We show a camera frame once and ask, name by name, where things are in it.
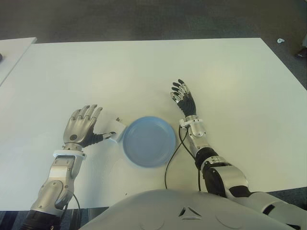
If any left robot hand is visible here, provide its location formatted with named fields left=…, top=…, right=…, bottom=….
left=62, top=104, right=118, bottom=150

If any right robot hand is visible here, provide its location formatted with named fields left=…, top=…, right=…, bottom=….
left=169, top=78, right=198, bottom=118

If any white charger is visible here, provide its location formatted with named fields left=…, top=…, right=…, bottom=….
left=105, top=116, right=127, bottom=142

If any blue plate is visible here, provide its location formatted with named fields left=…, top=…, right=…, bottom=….
left=122, top=116, right=177, bottom=168

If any white side table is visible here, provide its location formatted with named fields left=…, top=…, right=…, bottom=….
left=0, top=37, right=37, bottom=87

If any silver robot torso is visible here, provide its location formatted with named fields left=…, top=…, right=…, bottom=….
left=79, top=188, right=291, bottom=230

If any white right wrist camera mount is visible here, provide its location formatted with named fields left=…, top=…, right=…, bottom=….
left=178, top=117, right=203, bottom=127

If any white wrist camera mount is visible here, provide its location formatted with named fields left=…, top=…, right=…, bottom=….
left=53, top=149, right=86, bottom=160
left=178, top=117, right=203, bottom=127

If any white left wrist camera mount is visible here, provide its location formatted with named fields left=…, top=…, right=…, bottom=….
left=53, top=149, right=86, bottom=160

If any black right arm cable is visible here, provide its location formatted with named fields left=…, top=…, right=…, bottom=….
left=164, top=126, right=202, bottom=192

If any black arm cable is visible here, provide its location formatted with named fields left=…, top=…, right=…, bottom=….
left=61, top=193, right=81, bottom=222
left=164, top=126, right=202, bottom=192

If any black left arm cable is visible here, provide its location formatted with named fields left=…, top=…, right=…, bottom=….
left=61, top=193, right=81, bottom=222

